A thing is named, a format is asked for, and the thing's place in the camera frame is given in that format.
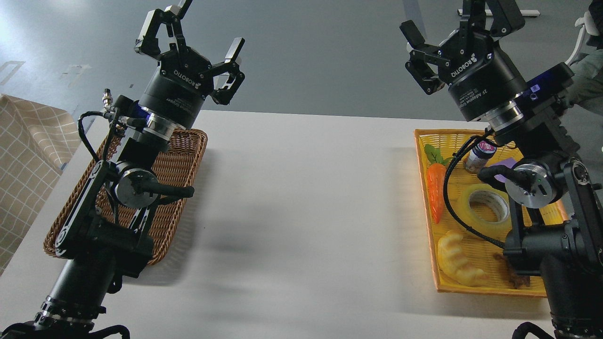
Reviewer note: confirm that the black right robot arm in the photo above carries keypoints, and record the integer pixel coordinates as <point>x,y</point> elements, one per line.
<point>556,216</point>

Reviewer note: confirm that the white stand base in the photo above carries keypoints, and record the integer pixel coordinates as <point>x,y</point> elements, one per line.
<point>532,13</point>

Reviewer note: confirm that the purple foam block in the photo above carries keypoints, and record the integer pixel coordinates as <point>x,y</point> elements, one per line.
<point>509,163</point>

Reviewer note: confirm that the small dark jar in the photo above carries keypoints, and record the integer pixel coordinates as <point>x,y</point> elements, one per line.
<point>479,156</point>

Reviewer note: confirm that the yellow tape roll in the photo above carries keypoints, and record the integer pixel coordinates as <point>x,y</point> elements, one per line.
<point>485,209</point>

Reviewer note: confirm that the orange toy carrot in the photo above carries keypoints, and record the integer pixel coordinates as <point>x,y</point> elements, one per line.
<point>435,175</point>

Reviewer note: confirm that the person in grey clothes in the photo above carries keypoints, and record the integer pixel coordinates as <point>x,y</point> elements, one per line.
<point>586,90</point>

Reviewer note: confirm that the yellow toy croissant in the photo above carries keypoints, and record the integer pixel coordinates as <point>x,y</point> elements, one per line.
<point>455,264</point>

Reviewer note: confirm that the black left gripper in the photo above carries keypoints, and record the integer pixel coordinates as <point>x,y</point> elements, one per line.
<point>176,87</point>

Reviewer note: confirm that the brown wicker basket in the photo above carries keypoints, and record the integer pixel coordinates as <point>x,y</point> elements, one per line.
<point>177,167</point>

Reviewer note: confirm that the beige checkered cloth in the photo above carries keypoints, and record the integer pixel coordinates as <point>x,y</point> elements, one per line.
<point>36,143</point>

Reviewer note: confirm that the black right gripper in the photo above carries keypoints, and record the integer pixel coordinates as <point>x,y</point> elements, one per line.
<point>480,77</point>

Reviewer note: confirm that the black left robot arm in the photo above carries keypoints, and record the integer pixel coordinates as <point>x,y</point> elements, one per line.
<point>105,236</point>

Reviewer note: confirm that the brown toy animal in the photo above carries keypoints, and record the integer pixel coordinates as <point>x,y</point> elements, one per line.
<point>516,280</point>

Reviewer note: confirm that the yellow plastic basket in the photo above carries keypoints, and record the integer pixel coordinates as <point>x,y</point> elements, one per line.
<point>480,252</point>

